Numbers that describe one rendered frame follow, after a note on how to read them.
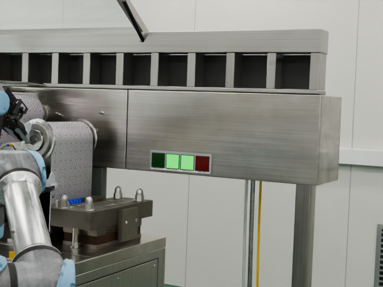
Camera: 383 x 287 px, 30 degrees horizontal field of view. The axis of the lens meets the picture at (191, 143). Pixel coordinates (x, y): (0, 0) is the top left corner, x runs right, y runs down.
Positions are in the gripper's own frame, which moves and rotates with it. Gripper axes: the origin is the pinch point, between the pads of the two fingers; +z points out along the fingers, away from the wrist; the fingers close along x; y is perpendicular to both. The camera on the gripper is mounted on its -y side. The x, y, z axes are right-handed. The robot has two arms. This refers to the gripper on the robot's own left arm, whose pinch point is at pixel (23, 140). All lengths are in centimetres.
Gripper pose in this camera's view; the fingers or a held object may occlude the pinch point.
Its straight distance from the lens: 249.5
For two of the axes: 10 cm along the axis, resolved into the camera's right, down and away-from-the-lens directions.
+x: -8.9, -0.6, 4.6
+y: 3.2, -7.9, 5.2
